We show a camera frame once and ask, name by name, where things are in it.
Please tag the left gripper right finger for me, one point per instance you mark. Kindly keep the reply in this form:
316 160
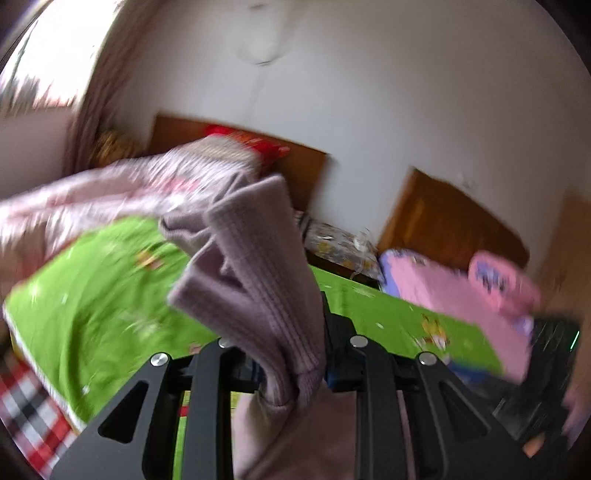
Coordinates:
415 419

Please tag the wooden headboard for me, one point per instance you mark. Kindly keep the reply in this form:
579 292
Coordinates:
301 166
435 219

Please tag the brown patterned cushion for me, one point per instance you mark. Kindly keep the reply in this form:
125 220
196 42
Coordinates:
112 146

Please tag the maroon curtain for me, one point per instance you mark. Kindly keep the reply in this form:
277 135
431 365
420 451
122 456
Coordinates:
117 57

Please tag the mauve knit pants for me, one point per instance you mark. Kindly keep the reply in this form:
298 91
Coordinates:
285 393

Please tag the cluttered nightstand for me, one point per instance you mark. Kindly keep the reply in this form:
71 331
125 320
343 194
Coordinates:
339 252

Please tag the plaid checkered blanket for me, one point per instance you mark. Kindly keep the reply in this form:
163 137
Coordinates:
35 425

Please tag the pink floral quilt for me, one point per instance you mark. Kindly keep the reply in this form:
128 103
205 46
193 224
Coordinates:
38 224

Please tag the wooden wardrobe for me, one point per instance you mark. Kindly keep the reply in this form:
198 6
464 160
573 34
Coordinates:
565 274

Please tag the window with railing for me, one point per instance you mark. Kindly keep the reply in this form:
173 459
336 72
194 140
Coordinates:
51 64

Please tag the rolled pink blanket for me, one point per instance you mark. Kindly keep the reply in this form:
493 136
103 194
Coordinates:
504 286

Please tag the right wooden headboard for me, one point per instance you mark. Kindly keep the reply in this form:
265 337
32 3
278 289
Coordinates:
435 219

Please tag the red pillow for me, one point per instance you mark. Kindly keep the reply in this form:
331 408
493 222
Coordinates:
249 143

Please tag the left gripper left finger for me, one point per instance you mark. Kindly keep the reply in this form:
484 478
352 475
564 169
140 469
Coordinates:
170 420

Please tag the left wooden headboard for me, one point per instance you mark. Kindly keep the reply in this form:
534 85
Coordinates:
301 166

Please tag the green cartoon bed sheet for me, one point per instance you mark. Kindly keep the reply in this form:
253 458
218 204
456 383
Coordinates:
90 317

